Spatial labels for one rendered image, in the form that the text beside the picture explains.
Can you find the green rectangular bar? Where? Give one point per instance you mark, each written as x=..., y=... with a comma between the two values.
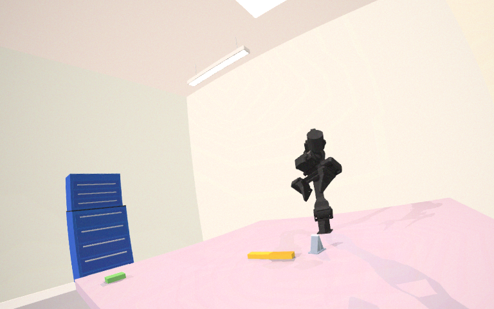
x=114, y=277

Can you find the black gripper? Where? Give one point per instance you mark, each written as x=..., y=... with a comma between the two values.
x=326, y=172

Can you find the yellow bar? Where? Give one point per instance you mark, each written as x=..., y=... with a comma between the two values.
x=271, y=255

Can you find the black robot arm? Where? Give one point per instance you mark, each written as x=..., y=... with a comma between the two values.
x=314, y=146

